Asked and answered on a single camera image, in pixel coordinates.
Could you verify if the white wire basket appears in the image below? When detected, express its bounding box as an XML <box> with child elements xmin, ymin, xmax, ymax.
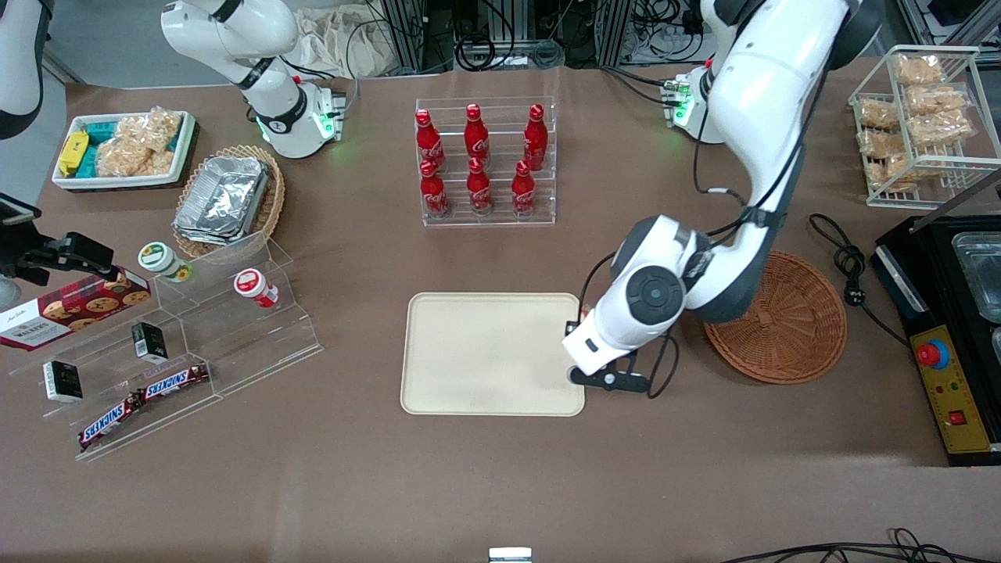
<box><xmin>849</xmin><ymin>45</ymin><xmax>1001</xmax><ymax>210</ymax></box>

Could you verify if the bagged fried snack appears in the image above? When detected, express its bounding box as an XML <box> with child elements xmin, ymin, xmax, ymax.
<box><xmin>906</xmin><ymin>84</ymin><xmax>972</xmax><ymax>115</ymax></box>
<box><xmin>910</xmin><ymin>113</ymin><xmax>975</xmax><ymax>147</ymax></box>
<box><xmin>856</xmin><ymin>99</ymin><xmax>901</xmax><ymax>131</ymax></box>
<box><xmin>863</xmin><ymin>155</ymin><xmax>921</xmax><ymax>190</ymax></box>
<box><xmin>894</xmin><ymin>53</ymin><xmax>945</xmax><ymax>86</ymax></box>
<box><xmin>859</xmin><ymin>128</ymin><xmax>913</xmax><ymax>159</ymax></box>

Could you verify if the small black box with barcode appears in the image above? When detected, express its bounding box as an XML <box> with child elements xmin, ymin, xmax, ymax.
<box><xmin>131</xmin><ymin>321</ymin><xmax>170</xmax><ymax>364</ymax></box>

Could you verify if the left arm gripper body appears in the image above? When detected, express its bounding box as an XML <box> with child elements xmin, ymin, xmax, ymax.
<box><xmin>563</xmin><ymin>309</ymin><xmax>638</xmax><ymax>378</ymax></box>

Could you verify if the silver foil package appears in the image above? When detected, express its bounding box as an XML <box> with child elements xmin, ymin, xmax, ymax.
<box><xmin>174</xmin><ymin>205</ymin><xmax>255</xmax><ymax>246</ymax></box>
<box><xmin>186</xmin><ymin>155</ymin><xmax>272</xmax><ymax>229</ymax></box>

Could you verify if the green lid sunflower cup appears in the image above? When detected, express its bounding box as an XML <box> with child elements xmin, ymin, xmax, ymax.
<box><xmin>138</xmin><ymin>242</ymin><xmax>195</xmax><ymax>285</ymax></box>

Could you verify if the Walkers red tartan cookie box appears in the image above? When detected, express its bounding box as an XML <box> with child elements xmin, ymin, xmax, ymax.
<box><xmin>0</xmin><ymin>268</ymin><xmax>152</xmax><ymax>353</ymax></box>

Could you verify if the white rectangular bin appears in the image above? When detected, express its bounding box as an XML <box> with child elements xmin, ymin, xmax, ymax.
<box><xmin>51</xmin><ymin>109</ymin><xmax>198</xmax><ymax>193</ymax></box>

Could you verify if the black cable at arm base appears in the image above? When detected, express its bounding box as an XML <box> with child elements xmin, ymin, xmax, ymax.
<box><xmin>601</xmin><ymin>66</ymin><xmax>675</xmax><ymax>107</ymax></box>
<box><xmin>285</xmin><ymin>55</ymin><xmax>362</xmax><ymax>120</ymax></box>

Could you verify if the red Coca-Cola bottle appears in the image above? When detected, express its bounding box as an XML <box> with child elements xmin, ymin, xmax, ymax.
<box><xmin>467</xmin><ymin>156</ymin><xmax>494</xmax><ymax>217</ymax></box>
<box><xmin>414</xmin><ymin>108</ymin><xmax>446</xmax><ymax>170</ymax></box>
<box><xmin>420</xmin><ymin>160</ymin><xmax>450</xmax><ymax>219</ymax></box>
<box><xmin>522</xmin><ymin>103</ymin><xmax>549</xmax><ymax>170</ymax></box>
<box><xmin>464</xmin><ymin>103</ymin><xmax>492</xmax><ymax>162</ymax></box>
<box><xmin>511</xmin><ymin>160</ymin><xmax>538</xmax><ymax>217</ymax></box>

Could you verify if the black cables bundle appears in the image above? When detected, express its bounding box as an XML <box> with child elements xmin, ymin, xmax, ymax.
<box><xmin>718</xmin><ymin>528</ymin><xmax>1001</xmax><ymax>563</ymax></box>

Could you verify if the oval wicker basket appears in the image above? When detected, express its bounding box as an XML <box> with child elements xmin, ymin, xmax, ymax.
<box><xmin>172</xmin><ymin>145</ymin><xmax>287</xmax><ymax>260</ymax></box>

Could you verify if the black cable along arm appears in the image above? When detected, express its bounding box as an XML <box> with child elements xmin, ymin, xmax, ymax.
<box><xmin>691</xmin><ymin>74</ymin><xmax>808</xmax><ymax>235</ymax></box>

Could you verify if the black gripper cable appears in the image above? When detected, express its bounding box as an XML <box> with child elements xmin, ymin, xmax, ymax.
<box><xmin>579</xmin><ymin>250</ymin><xmax>683</xmax><ymax>401</ymax></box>

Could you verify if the steel pan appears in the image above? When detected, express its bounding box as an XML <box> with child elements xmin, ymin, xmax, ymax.
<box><xmin>952</xmin><ymin>231</ymin><xmax>1001</xmax><ymax>324</ymax></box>

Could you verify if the white cloth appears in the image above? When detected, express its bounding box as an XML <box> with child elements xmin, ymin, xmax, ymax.
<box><xmin>296</xmin><ymin>6</ymin><xmax>393</xmax><ymax>80</ymax></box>

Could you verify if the clear acrylic stepped stand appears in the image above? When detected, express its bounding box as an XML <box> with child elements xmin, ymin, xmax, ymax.
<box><xmin>8</xmin><ymin>289</ymin><xmax>225</xmax><ymax>463</ymax></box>
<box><xmin>152</xmin><ymin>228</ymin><xmax>324</xmax><ymax>396</ymax></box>

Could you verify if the clear acrylic bottle rack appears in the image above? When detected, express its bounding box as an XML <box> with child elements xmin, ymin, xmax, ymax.
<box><xmin>414</xmin><ymin>96</ymin><xmax>558</xmax><ymax>228</ymax></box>

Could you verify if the black power cable with plug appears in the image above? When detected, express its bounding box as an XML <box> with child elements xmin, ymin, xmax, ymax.
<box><xmin>808</xmin><ymin>213</ymin><xmax>913</xmax><ymax>347</ymax></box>

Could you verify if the clear bag of rice crackers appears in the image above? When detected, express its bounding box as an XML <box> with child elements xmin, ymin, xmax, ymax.
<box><xmin>116</xmin><ymin>106</ymin><xmax>185</xmax><ymax>155</ymax></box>
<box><xmin>95</xmin><ymin>139</ymin><xmax>176</xmax><ymax>180</ymax></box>

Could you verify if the aluminium frame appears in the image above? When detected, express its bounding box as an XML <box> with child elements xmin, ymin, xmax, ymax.
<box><xmin>379</xmin><ymin>0</ymin><xmax>651</xmax><ymax>76</ymax></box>

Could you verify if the grey metal bar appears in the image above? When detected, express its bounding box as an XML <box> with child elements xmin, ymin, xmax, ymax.
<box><xmin>907</xmin><ymin>167</ymin><xmax>1001</xmax><ymax>235</ymax></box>

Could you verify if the black appliance with yellow panel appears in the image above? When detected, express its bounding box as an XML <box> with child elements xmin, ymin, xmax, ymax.
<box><xmin>870</xmin><ymin>211</ymin><xmax>1001</xmax><ymax>468</ymax></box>

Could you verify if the round brown wicker basket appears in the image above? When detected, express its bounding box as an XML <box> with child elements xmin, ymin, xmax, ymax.
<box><xmin>702</xmin><ymin>250</ymin><xmax>849</xmax><ymax>385</ymax></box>

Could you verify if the red lid yogurt cup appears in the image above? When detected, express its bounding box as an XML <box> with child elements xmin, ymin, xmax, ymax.
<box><xmin>234</xmin><ymin>268</ymin><xmax>281</xmax><ymax>309</ymax></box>

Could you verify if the Snickers chocolate bar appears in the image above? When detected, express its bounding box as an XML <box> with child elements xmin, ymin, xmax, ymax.
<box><xmin>139</xmin><ymin>362</ymin><xmax>211</xmax><ymax>402</ymax></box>
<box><xmin>77</xmin><ymin>393</ymin><xmax>144</xmax><ymax>453</ymax></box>

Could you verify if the small black box white side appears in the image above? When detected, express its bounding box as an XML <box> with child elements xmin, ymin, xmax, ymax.
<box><xmin>43</xmin><ymin>360</ymin><xmax>84</xmax><ymax>403</ymax></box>

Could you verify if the cream plastic tray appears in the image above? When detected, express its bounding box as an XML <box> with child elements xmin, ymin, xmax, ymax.
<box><xmin>400</xmin><ymin>292</ymin><xmax>586</xmax><ymax>417</ymax></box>

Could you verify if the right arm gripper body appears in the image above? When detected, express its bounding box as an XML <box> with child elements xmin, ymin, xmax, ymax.
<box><xmin>0</xmin><ymin>236</ymin><xmax>75</xmax><ymax>287</ymax></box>

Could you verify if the yellow snack packet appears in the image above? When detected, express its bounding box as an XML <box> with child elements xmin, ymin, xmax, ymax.
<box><xmin>59</xmin><ymin>131</ymin><xmax>90</xmax><ymax>178</ymax></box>

